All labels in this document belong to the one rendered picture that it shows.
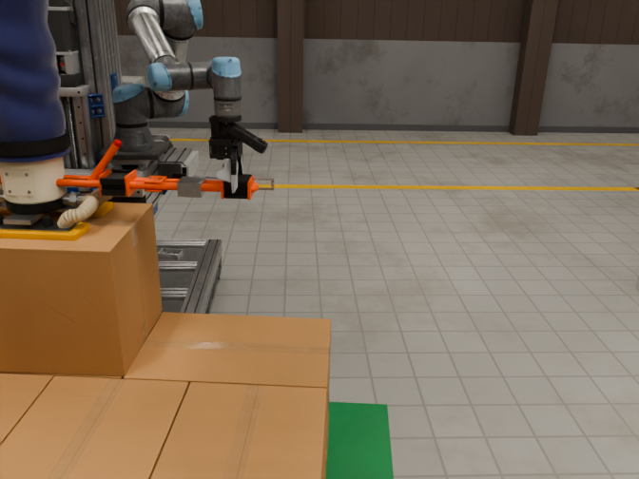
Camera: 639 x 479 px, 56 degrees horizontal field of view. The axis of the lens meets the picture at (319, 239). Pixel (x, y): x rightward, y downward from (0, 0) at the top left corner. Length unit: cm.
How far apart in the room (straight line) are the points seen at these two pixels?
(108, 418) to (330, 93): 638
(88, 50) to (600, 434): 248
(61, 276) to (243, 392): 60
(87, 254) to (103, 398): 40
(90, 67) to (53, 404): 130
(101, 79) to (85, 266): 100
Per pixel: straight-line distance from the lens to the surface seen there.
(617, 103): 875
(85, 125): 251
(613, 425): 281
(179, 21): 207
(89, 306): 179
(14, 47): 178
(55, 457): 166
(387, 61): 774
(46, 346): 192
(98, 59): 252
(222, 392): 177
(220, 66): 166
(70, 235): 179
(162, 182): 178
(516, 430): 263
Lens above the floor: 159
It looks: 22 degrees down
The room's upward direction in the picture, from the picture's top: 1 degrees clockwise
